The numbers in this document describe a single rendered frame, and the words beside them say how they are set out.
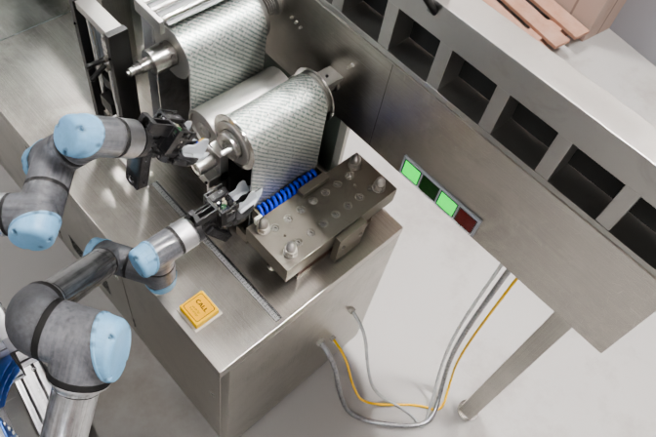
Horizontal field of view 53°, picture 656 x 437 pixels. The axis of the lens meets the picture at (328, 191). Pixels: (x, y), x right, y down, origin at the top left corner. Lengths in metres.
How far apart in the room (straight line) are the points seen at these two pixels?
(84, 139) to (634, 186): 0.96
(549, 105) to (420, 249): 1.74
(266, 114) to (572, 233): 0.72
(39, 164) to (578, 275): 1.09
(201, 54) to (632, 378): 2.22
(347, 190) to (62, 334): 0.85
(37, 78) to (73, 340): 1.15
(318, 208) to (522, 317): 1.44
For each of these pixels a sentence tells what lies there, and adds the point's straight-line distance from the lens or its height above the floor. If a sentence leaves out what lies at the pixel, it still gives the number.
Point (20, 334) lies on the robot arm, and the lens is 1.31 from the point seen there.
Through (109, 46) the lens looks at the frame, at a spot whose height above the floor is 1.41.
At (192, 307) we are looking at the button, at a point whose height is 0.92.
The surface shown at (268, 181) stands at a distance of 1.69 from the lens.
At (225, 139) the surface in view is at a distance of 1.55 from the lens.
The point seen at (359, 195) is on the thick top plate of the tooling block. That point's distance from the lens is 1.79.
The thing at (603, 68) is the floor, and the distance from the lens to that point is 4.14.
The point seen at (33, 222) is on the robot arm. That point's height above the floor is 1.50.
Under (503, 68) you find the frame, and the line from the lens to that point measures 1.34.
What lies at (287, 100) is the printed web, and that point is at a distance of 1.58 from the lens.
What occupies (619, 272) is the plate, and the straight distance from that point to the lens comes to 1.45.
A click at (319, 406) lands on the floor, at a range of 2.61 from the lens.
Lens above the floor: 2.48
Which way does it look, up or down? 55 degrees down
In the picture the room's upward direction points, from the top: 13 degrees clockwise
